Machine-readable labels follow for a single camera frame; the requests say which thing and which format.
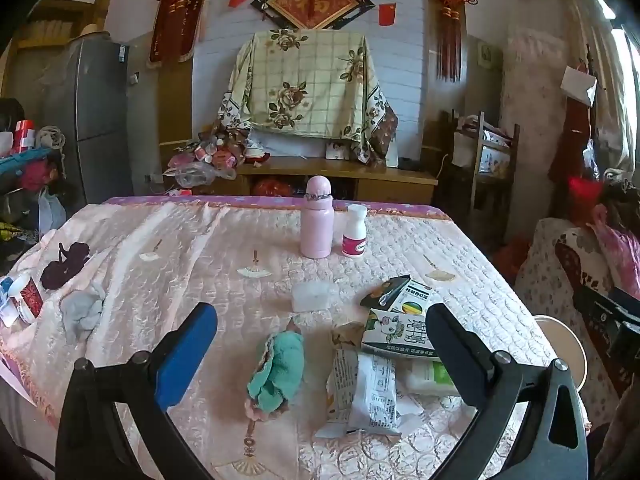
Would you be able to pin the white green milk carton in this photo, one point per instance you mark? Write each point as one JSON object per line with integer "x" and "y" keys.
{"x": 390, "y": 332}

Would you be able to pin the beige curtain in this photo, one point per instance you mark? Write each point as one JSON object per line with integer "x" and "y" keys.
{"x": 605, "y": 85}

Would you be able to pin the dark snack packet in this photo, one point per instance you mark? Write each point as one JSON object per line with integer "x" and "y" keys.
{"x": 380, "y": 295}

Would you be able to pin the orange red floor bag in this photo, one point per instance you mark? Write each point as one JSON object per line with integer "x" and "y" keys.
{"x": 512, "y": 260}

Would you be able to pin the small picture card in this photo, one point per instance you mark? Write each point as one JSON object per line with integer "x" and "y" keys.
{"x": 338, "y": 151}

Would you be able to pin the grey refrigerator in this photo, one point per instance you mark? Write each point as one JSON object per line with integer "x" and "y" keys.
{"x": 95, "y": 110}

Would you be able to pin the red bag under cabinet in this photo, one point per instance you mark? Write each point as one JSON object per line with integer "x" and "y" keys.
{"x": 270, "y": 187}

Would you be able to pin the pile of small packets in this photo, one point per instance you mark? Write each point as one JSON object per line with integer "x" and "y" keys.
{"x": 215, "y": 155}

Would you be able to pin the dark maroon cloth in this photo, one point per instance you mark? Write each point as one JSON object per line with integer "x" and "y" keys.
{"x": 62, "y": 265}

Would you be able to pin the pink quilted tablecloth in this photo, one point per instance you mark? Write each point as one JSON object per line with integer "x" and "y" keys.
{"x": 175, "y": 260}

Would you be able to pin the floral sofa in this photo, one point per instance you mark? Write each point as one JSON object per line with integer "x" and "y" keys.
{"x": 542, "y": 260}

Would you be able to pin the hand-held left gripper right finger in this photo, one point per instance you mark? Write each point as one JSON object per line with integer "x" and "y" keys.
{"x": 445, "y": 355}

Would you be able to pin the white pill bottle pink label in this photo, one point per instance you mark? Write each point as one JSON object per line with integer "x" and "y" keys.
{"x": 355, "y": 230}

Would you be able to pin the red cream patterned blanket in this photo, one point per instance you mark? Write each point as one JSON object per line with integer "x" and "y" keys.
{"x": 580, "y": 265}

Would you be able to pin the teal cloth with pink trim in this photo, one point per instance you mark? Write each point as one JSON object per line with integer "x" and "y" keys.
{"x": 280, "y": 365}

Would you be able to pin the green white medicine box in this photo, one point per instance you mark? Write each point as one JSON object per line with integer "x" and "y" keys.
{"x": 412, "y": 302}

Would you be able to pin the white paper bag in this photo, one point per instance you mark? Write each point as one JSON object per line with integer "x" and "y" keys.
{"x": 579, "y": 85}

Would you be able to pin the red white cup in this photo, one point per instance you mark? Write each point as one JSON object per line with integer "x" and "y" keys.
{"x": 27, "y": 297}

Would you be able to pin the red hanging banner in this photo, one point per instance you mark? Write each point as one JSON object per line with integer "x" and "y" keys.
{"x": 175, "y": 25}

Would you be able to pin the floral checked cloth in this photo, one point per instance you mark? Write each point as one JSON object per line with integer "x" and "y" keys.
{"x": 305, "y": 80}

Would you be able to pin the clear plastic piece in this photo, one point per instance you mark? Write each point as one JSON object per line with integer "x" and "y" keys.
{"x": 311, "y": 297}

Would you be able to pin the brown paper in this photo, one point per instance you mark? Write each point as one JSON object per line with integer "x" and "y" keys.
{"x": 346, "y": 334}

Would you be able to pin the bright red bag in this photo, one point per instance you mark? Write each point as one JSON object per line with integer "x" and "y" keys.
{"x": 585, "y": 195}

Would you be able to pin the grey cloth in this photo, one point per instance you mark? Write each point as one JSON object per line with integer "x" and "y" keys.
{"x": 80, "y": 310}

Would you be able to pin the plastic snack wrapper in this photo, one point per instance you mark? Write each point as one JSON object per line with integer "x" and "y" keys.
{"x": 367, "y": 390}

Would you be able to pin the pink floral blanket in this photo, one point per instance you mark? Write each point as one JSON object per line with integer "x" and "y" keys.
{"x": 620, "y": 245}

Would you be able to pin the white plastic bag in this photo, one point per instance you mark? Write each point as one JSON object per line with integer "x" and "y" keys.
{"x": 52, "y": 210}

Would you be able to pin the wooden cabinet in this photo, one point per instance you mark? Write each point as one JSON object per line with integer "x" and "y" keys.
{"x": 390, "y": 177}

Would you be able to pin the white green soft packet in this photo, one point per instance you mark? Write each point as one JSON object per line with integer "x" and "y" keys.
{"x": 430, "y": 377}

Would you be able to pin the floral covered mattress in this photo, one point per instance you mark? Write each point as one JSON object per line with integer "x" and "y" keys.
{"x": 535, "y": 110}

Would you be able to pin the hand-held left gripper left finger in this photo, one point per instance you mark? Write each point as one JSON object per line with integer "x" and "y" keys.
{"x": 185, "y": 355}

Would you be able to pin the dark red coat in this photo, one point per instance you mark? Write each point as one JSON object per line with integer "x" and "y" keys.
{"x": 572, "y": 140}

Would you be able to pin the small black box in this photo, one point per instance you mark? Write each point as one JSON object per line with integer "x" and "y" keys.
{"x": 411, "y": 164}

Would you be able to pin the white bucket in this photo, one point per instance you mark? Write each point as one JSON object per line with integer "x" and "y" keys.
{"x": 560, "y": 345}

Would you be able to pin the wooden chair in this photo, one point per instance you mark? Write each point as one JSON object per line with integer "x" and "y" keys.
{"x": 492, "y": 160}

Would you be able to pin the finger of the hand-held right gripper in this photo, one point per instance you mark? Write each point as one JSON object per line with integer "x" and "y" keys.
{"x": 597, "y": 305}

